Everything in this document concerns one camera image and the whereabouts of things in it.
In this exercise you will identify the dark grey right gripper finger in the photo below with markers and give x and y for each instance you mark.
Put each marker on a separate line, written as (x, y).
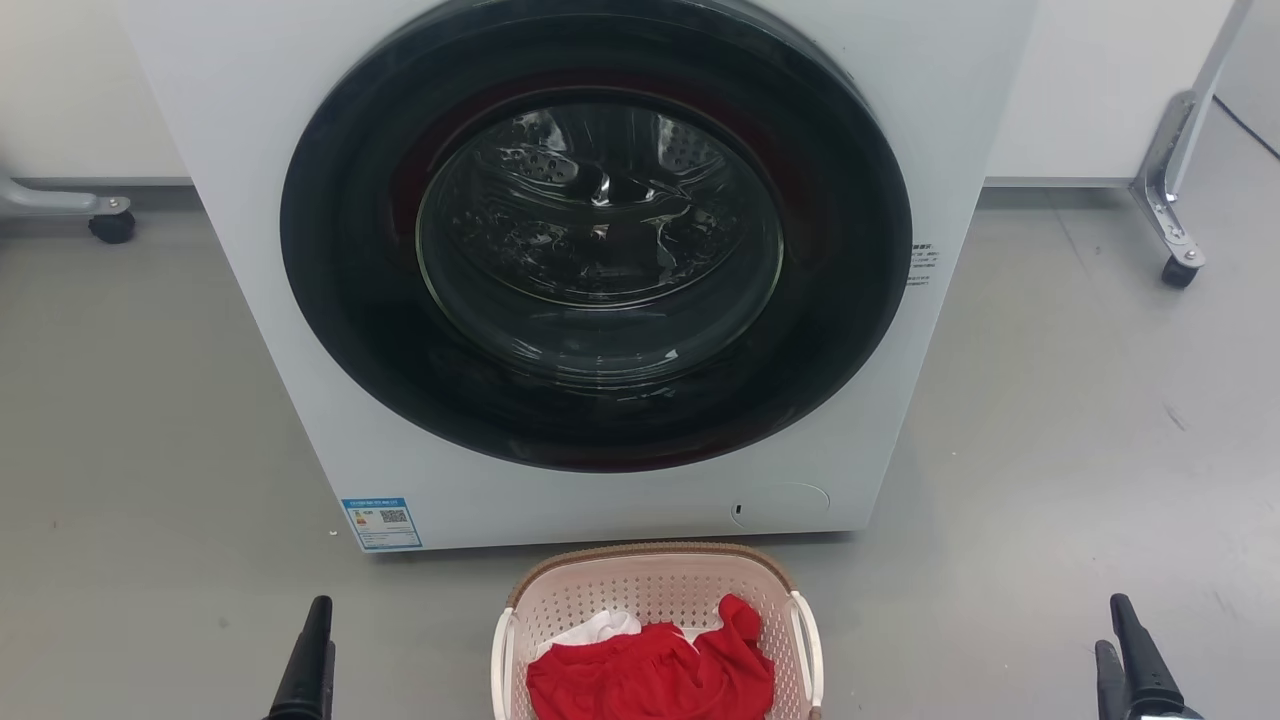
(1140, 660)
(1110, 685)

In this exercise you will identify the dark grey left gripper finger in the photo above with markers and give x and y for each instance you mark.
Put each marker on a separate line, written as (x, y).
(308, 670)

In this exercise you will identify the pink perforated laundry basket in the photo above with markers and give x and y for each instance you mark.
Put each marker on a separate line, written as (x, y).
(650, 590)

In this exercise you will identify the white partition panel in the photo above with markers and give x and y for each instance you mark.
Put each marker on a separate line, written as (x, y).
(1090, 90)
(80, 90)

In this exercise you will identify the black round washer door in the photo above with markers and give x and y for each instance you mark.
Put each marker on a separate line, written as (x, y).
(340, 300)

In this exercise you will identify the grey metal frame leg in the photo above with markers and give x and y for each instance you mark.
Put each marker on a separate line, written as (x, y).
(50, 200)

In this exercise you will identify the white front-load washing machine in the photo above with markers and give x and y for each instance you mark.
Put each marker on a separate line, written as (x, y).
(400, 490)

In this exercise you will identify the white garment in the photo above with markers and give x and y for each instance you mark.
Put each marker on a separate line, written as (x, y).
(600, 628)

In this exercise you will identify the silver metal frame leg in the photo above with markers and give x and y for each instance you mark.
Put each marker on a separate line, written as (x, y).
(1165, 170)

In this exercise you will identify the black caster wheel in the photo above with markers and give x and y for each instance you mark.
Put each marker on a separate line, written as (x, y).
(1178, 273)
(112, 228)

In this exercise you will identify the blue energy label sticker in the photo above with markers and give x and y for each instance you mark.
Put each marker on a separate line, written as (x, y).
(380, 525)

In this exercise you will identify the red garment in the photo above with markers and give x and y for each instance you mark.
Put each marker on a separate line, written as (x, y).
(650, 680)

